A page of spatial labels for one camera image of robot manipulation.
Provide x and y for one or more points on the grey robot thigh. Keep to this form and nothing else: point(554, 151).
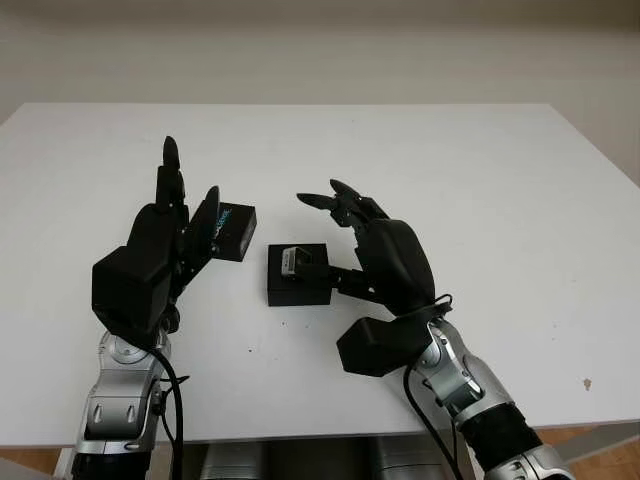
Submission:
point(405, 460)

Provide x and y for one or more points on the black box lid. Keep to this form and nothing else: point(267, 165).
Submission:
point(240, 235)

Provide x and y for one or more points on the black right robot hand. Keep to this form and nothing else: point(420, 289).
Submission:
point(395, 265)

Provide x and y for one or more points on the black camera box base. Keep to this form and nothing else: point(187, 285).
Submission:
point(295, 295)

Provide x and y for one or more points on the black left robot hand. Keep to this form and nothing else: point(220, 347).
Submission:
point(152, 227)

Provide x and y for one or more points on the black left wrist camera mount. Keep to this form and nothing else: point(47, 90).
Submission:
point(127, 290)

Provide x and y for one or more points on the dark robot waist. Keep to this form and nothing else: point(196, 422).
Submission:
point(317, 462)

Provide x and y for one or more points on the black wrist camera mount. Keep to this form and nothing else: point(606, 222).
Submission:
point(127, 290)
point(375, 345)

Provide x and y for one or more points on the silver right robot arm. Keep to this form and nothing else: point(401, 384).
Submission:
point(460, 370)

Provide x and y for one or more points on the small silver camera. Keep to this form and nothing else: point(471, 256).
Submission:
point(290, 260)

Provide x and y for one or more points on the white table leg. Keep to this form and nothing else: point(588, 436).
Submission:
point(64, 465)

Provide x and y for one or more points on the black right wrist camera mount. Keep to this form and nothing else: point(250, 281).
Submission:
point(375, 345)

